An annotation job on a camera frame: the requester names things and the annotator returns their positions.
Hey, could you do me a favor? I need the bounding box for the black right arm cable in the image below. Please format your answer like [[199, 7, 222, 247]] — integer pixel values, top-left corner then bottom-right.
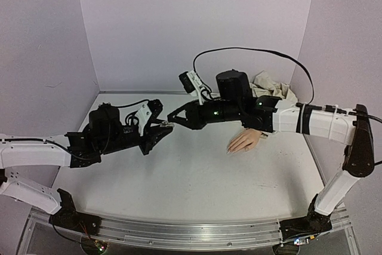
[[192, 47, 315, 105]]

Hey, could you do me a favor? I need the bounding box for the beige jacket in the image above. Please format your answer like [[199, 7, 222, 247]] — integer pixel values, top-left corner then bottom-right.
[[249, 71, 298, 103]]

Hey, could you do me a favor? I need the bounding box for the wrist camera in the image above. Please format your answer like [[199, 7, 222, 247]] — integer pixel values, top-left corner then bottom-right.
[[134, 99, 163, 136], [178, 70, 212, 105]]

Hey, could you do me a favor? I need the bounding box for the mannequin hand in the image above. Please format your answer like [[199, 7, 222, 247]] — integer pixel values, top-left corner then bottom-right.
[[227, 128, 267, 154]]

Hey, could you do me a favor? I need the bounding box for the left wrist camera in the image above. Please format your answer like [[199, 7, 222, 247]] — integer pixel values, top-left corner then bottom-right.
[[134, 99, 163, 136]]

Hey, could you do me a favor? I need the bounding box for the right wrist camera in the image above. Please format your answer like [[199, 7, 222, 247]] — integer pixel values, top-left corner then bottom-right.
[[178, 70, 212, 105]]

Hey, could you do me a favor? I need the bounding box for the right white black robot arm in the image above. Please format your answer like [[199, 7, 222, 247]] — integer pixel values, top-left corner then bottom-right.
[[168, 70, 377, 245]]

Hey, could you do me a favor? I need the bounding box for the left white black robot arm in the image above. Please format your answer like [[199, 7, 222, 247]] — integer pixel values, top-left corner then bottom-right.
[[1, 100, 174, 229]]

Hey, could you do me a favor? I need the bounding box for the clear nail polish bottle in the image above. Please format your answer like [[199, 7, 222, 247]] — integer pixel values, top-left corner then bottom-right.
[[161, 121, 174, 128]]

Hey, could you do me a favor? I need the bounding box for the aluminium front rail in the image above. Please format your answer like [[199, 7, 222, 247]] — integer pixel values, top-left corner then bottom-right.
[[47, 211, 350, 250]]

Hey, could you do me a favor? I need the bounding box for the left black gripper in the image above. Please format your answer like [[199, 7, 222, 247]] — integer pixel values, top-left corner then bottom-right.
[[101, 120, 171, 156]]

